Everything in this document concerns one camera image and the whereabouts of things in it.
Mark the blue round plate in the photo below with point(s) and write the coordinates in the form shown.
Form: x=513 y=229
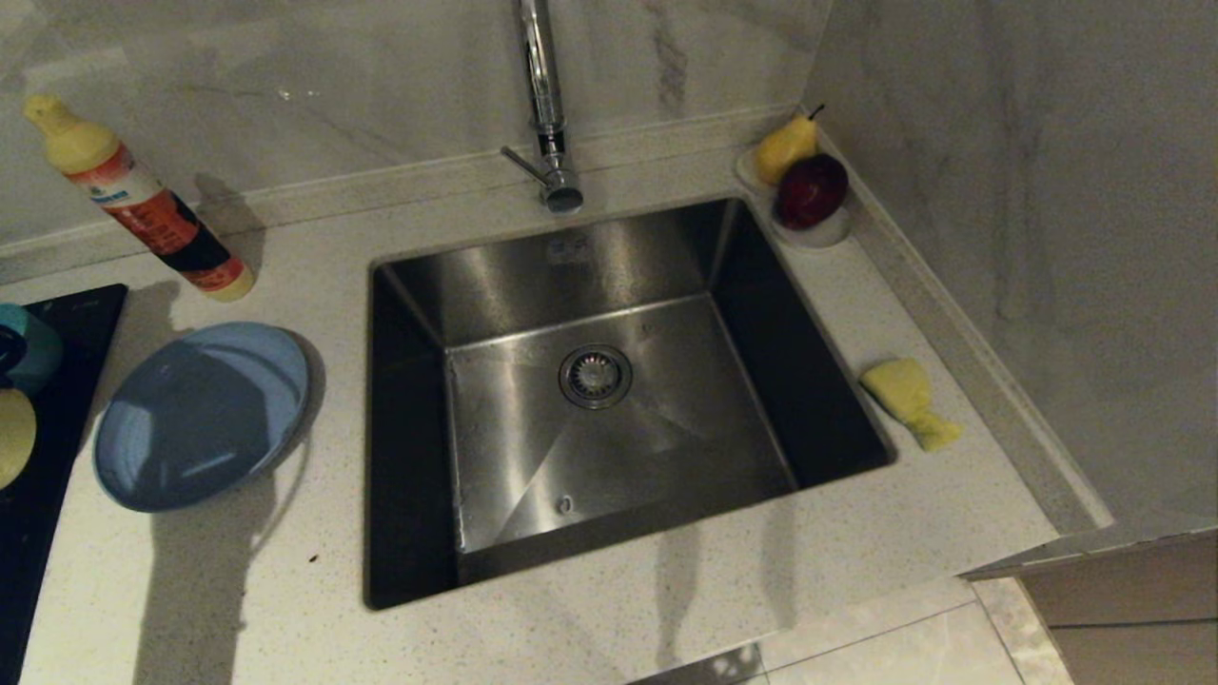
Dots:
x=200 y=419

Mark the chrome faucet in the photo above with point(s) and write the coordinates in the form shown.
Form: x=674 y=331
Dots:
x=544 y=105

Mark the metal sink drain strainer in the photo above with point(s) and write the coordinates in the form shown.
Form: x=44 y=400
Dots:
x=596 y=376

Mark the yellow pear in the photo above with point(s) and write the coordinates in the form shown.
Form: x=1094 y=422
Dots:
x=786 y=148

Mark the yellow green sponge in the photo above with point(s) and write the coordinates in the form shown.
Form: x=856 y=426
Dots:
x=899 y=390

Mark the black induction cooktop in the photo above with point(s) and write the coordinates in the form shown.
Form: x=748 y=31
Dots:
x=48 y=476

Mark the orange dish soap bottle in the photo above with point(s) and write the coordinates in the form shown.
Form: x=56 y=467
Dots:
x=162 y=219

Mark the dark red apple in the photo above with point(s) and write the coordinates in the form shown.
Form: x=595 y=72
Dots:
x=812 y=191

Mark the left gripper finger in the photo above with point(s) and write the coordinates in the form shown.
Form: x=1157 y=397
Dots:
x=9 y=350

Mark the small white fruit dish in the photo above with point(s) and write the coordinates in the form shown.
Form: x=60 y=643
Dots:
x=820 y=238

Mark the teal bowl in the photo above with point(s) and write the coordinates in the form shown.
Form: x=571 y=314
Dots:
x=43 y=347

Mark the yellow plastic bowl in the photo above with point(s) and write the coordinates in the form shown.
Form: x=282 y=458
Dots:
x=13 y=438

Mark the stainless steel sink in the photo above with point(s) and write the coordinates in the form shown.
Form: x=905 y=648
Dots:
x=685 y=390

